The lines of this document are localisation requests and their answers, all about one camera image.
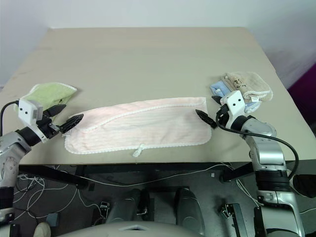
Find black metal floor bracket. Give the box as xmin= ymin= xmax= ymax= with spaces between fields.
xmin=218 ymin=203 xmax=248 ymax=237

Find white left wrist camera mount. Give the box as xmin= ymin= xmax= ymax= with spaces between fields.
xmin=17 ymin=98 xmax=48 ymax=144

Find beige cloth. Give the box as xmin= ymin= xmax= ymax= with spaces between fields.
xmin=223 ymin=71 xmax=274 ymax=102

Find grey robot leg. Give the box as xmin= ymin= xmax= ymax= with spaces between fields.
xmin=174 ymin=187 xmax=206 ymax=236
xmin=105 ymin=188 xmax=150 ymax=226

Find small black metal clip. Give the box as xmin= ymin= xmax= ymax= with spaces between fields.
xmin=99 ymin=201 xmax=111 ymax=218

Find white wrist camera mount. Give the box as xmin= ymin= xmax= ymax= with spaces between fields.
xmin=17 ymin=98 xmax=48 ymax=144
xmin=220 ymin=90 xmax=246 ymax=129

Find long white floor cable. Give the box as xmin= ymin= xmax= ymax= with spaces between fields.
xmin=75 ymin=162 xmax=234 ymax=187

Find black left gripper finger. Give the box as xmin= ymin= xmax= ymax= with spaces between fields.
xmin=58 ymin=114 xmax=85 ymax=134
xmin=44 ymin=104 xmax=67 ymax=118

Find beige shoe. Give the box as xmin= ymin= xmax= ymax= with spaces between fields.
xmin=34 ymin=222 xmax=51 ymax=237

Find grey robot torso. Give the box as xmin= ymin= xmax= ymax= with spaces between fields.
xmin=55 ymin=220 xmax=248 ymax=237

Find light blue cloth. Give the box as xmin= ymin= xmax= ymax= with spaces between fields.
xmin=209 ymin=80 xmax=260 ymax=115

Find black table frame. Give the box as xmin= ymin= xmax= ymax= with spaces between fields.
xmin=18 ymin=161 xmax=316 ymax=191

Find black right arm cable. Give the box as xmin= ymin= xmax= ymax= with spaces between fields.
xmin=215 ymin=111 xmax=300 ymax=180

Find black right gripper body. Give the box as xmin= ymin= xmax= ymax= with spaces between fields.
xmin=216 ymin=103 xmax=232 ymax=127

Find grey left robot leg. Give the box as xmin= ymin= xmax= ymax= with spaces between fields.
xmin=105 ymin=188 xmax=150 ymax=226

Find green cloth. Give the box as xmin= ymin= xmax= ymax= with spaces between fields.
xmin=12 ymin=83 xmax=78 ymax=117

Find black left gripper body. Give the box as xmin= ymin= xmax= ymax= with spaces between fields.
xmin=36 ymin=115 xmax=62 ymax=139

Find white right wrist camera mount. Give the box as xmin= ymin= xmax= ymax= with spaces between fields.
xmin=220 ymin=90 xmax=246 ymax=129

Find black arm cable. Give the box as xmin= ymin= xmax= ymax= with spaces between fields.
xmin=0 ymin=99 xmax=20 ymax=137
xmin=215 ymin=111 xmax=300 ymax=180

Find grey right robot leg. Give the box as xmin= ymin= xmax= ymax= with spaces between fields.
xmin=174 ymin=187 xmax=206 ymax=236

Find tangled white floor cable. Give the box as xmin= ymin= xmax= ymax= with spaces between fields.
xmin=13 ymin=165 xmax=82 ymax=219

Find pink striped towel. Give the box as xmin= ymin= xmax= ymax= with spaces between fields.
xmin=64 ymin=96 xmax=213 ymax=158

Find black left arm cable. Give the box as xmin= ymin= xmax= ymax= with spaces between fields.
xmin=0 ymin=99 xmax=20 ymax=137

